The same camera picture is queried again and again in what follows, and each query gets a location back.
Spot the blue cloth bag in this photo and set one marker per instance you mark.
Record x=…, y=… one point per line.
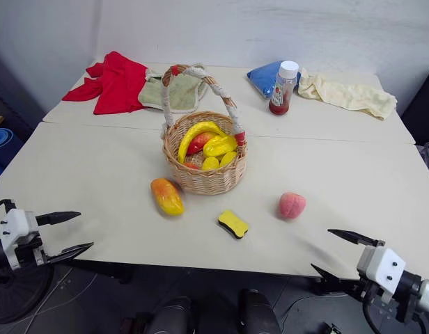
x=265, y=78

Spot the small round yellow lemon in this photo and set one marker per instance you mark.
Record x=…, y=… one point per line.
x=211, y=163

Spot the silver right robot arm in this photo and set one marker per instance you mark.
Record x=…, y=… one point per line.
x=418, y=294

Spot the round black fan base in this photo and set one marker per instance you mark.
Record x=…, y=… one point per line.
x=19, y=295

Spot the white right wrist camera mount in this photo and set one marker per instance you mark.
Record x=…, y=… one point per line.
x=385, y=264

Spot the green towel with white trim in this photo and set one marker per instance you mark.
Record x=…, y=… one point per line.
x=181, y=92

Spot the red and yellow apple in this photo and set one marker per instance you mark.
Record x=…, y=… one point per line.
x=200, y=141

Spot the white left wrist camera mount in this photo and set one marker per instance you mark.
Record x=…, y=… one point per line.
x=15, y=222

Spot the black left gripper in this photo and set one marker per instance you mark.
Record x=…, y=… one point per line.
x=30, y=248

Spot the dark rounded shape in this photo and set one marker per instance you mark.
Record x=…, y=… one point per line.
x=171, y=316
x=258, y=313

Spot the yellow banana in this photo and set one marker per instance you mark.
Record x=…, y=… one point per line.
x=197, y=132

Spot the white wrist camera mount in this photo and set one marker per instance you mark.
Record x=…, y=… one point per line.
x=15, y=222
x=385, y=264

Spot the ketchup bottle with white cap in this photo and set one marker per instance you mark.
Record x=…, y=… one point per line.
x=282, y=90

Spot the red cloth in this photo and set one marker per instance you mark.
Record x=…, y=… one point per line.
x=113, y=85

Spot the yellow star fruit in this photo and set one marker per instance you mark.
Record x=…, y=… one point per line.
x=219, y=145

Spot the wicker basket with handle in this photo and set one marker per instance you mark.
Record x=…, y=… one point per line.
x=207, y=177

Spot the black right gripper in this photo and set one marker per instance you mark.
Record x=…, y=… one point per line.
x=369, y=290

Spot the black chair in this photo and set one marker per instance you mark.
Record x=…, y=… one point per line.
x=421, y=108

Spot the small orange red fruit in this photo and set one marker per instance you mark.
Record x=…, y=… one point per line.
x=191, y=165

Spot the cream yellow towel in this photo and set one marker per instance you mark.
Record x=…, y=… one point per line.
x=350, y=94

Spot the yellow black sponge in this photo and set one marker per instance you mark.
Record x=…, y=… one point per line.
x=233, y=224

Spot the blue plastic buckets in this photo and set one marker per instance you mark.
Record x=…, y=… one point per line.
x=0, y=146

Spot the orange and yellow mango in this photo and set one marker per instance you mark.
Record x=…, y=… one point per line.
x=167, y=196

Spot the oval yellow lemon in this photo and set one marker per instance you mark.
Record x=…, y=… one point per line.
x=228, y=158

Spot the pink peach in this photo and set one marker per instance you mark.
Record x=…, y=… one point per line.
x=292, y=206

